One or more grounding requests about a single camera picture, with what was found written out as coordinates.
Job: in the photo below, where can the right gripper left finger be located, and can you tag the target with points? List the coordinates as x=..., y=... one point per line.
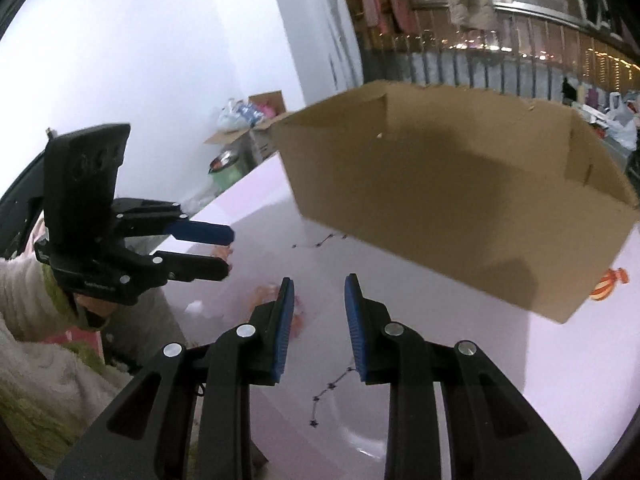
x=251, y=354

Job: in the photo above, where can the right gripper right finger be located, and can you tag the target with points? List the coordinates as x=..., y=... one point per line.
x=387, y=352

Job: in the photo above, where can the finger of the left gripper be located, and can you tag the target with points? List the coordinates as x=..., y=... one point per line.
x=188, y=268
x=201, y=232

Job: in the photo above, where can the left hand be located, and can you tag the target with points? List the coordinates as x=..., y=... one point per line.
x=97, y=311

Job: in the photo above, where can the small open cardboard box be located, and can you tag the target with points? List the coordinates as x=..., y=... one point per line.
x=243, y=127

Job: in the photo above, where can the large brown cardboard box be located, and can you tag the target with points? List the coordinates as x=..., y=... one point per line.
x=515, y=197

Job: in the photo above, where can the white plastic bag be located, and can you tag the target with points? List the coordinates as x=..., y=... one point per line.
x=620, y=121

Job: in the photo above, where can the metal balcony railing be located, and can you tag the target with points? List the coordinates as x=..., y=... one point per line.
x=530, y=54

